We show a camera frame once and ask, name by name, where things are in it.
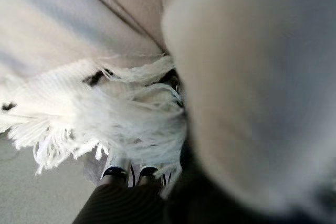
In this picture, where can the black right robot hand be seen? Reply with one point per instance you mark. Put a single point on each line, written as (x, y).
(136, 205)

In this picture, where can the white fringed cushion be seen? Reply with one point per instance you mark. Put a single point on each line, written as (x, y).
(236, 77)

